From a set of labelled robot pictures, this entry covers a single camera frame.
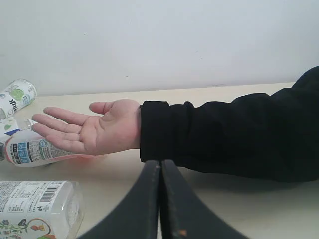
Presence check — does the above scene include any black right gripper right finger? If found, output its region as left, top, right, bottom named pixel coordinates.
left=160, top=160, right=247, bottom=239

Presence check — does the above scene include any green label water bottle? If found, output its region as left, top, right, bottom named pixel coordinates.
left=0, top=79, right=37, bottom=120

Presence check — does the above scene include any floral label clear bottle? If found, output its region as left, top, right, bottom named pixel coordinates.
left=0, top=181, right=85, bottom=239

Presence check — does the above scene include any person's open bare hand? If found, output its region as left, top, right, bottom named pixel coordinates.
left=32, top=99, right=141, bottom=155

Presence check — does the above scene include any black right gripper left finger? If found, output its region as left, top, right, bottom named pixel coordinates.
left=80, top=160, right=160, bottom=239

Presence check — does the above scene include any pink peach drink bottle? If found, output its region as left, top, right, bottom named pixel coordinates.
left=0, top=129, right=100, bottom=168

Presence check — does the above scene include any blue triangle label water bottle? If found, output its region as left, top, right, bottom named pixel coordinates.
left=0, top=118, right=36, bottom=141

